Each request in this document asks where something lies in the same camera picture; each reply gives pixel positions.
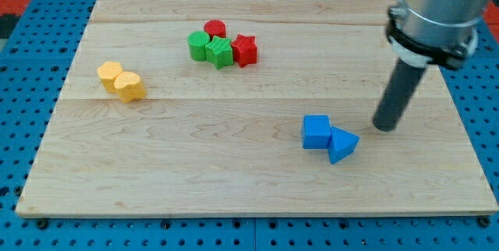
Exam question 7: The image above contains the red star block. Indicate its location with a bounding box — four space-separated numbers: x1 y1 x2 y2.
230 34 258 68

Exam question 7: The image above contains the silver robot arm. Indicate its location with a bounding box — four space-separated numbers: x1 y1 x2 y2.
386 0 490 70

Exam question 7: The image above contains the yellow hexagon block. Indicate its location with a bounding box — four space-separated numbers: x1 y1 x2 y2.
97 62 123 94

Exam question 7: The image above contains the wooden board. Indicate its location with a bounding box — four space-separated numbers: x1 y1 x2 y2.
16 0 498 218

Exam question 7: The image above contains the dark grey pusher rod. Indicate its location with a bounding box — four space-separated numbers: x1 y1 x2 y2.
372 58 426 132

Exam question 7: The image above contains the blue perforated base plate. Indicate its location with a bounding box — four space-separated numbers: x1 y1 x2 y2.
1 0 498 250

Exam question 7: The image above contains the blue triangle block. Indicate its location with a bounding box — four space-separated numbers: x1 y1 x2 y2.
327 126 360 164

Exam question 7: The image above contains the green star block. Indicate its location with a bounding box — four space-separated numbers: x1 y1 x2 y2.
205 36 234 69

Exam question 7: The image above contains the yellow heart block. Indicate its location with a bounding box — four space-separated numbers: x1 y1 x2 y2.
113 71 147 103

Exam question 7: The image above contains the red cylinder block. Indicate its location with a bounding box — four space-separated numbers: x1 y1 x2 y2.
203 19 227 39

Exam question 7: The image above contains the blue cube block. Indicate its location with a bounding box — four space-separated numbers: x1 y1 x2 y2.
301 115 331 149

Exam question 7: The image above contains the green cylinder block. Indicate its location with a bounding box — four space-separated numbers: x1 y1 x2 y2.
187 31 211 62

